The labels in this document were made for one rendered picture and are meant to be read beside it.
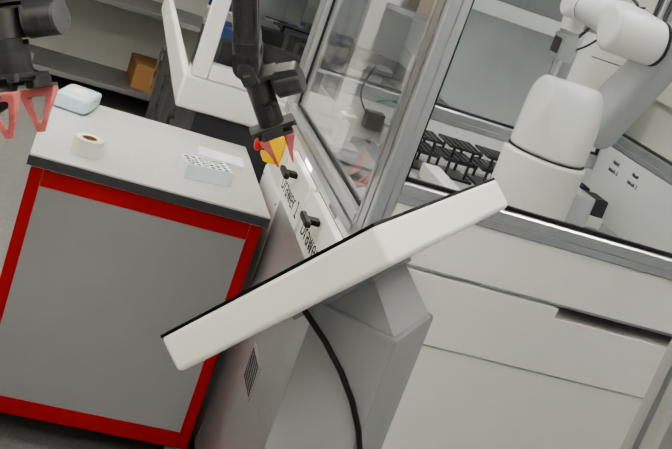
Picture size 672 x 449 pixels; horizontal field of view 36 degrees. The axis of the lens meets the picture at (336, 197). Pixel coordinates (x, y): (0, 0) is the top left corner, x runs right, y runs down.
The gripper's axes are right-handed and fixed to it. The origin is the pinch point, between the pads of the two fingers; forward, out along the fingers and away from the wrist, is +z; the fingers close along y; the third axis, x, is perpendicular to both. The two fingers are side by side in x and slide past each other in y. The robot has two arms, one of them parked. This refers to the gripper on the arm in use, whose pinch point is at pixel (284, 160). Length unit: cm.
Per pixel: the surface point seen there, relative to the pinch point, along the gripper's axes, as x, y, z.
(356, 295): -102, 0, -13
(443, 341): -51, 16, 27
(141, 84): 386, -51, 54
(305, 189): -8.3, 2.1, 5.1
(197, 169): 27.3, -20.2, 3.6
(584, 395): -51, 40, 50
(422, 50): -47, 27, -26
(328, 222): -33.7, 3.1, 3.9
